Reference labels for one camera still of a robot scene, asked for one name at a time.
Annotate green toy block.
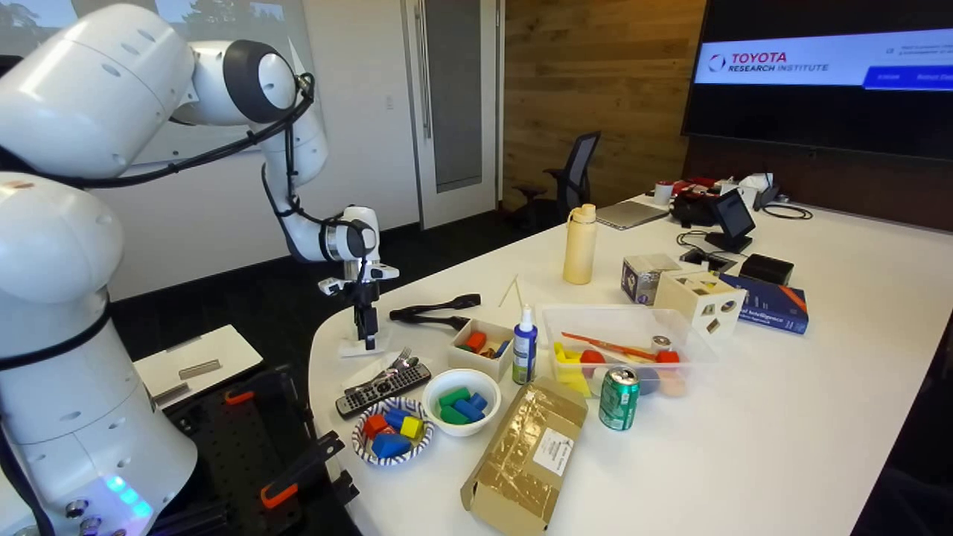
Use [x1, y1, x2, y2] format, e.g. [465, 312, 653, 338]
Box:
[435, 384, 475, 429]

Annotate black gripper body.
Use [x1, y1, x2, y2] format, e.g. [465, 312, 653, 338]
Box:
[346, 274, 386, 318]

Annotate grey laptop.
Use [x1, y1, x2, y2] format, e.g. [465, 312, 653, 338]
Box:
[595, 196, 673, 233]

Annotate black remote control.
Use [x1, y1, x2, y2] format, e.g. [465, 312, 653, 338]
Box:
[334, 356, 435, 420]

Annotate black clamp orange handle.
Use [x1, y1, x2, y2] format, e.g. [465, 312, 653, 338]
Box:
[194, 363, 291, 423]
[255, 429, 350, 516]

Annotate small black tablet on stand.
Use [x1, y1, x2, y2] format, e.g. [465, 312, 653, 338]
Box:
[703, 189, 760, 256]

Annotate white device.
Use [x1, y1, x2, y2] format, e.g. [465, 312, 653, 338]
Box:
[736, 169, 784, 211]

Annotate thin wooden stick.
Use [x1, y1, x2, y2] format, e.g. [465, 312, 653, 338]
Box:
[496, 274, 526, 312]

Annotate brown cardboard box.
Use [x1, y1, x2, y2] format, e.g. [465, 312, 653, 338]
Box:
[459, 378, 589, 536]

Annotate yellow toy piece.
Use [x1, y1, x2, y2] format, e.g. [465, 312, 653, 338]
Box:
[548, 339, 595, 399]

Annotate small black gadget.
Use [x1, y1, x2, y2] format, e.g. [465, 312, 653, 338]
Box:
[676, 244, 739, 274]

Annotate blue toy block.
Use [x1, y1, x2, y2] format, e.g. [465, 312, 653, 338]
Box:
[452, 391, 492, 427]
[368, 432, 414, 463]

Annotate white glue bottle blue label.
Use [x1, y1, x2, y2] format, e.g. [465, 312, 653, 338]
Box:
[510, 308, 542, 388]

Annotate small black box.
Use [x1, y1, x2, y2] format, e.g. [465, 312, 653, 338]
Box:
[739, 250, 797, 290]

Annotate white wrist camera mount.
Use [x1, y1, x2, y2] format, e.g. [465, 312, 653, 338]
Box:
[315, 263, 401, 298]

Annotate bowl with colourful items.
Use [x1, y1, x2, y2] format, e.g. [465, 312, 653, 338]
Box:
[350, 397, 438, 472]

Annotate small white open box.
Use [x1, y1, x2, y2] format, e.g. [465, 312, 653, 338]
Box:
[444, 315, 517, 381]

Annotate black tongs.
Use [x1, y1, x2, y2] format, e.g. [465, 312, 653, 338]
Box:
[386, 292, 484, 335]

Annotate white bowl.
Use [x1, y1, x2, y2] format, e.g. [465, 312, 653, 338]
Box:
[419, 367, 504, 440]

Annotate black office chair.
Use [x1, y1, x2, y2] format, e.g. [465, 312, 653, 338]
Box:
[522, 128, 603, 225]

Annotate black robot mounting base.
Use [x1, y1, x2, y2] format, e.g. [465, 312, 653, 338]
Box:
[145, 362, 364, 536]

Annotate orange toy stick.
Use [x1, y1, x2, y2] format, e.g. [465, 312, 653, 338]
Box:
[557, 329, 660, 363]

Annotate black bag with red item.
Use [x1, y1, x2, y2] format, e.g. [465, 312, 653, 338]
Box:
[670, 175, 726, 229]

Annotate blue flat box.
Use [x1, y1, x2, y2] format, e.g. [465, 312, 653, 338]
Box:
[717, 271, 812, 339]

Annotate green soda can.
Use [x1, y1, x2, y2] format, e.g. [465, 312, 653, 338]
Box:
[595, 363, 644, 434]

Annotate wall television screen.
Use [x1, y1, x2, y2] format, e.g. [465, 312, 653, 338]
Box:
[681, 0, 953, 165]

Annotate white flat board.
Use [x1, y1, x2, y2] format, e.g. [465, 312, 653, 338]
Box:
[130, 321, 268, 415]

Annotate red toy block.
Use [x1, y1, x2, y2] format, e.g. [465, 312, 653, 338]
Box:
[361, 408, 393, 443]

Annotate clear plastic bin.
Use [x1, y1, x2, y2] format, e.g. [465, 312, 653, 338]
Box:
[538, 300, 693, 402]

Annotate cream plastic bottle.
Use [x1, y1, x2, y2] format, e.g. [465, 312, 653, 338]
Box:
[560, 201, 600, 290]

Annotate white door with window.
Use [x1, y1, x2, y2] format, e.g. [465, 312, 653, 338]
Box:
[399, 0, 505, 233]

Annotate grey coiled cable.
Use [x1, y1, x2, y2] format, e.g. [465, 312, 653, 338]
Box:
[760, 201, 818, 225]

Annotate small white purple cube box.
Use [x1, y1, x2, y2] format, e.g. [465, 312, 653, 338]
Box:
[620, 250, 684, 311]

